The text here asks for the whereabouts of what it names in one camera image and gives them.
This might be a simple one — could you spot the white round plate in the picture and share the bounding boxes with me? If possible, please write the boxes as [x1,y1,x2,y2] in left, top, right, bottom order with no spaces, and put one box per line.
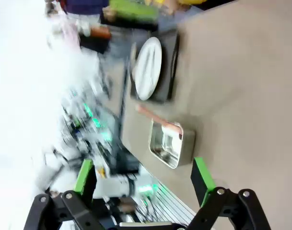
[132,37,163,101]

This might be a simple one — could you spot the pink brown lint roller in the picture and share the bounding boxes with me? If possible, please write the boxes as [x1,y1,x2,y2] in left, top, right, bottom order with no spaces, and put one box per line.
[135,104,185,149]

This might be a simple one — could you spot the person in yellow hoodie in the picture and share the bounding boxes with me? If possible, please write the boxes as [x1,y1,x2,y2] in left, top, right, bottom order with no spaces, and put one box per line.
[152,0,209,5]

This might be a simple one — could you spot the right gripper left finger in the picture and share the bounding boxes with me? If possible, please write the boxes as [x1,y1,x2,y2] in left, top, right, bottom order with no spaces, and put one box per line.
[22,159,117,230]

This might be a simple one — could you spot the silver metal fork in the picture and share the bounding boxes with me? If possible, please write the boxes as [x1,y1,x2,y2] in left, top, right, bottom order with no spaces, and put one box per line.
[138,47,154,74]

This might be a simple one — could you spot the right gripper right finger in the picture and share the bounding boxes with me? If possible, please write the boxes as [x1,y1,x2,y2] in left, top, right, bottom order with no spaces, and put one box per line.
[184,157,272,230]

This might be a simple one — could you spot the person in lime green top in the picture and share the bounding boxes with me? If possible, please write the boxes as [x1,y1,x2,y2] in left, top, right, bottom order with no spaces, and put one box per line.
[109,0,160,22]

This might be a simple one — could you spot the rectangular stainless steel tin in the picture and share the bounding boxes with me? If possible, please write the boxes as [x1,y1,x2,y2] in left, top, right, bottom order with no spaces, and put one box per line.
[148,118,196,170]

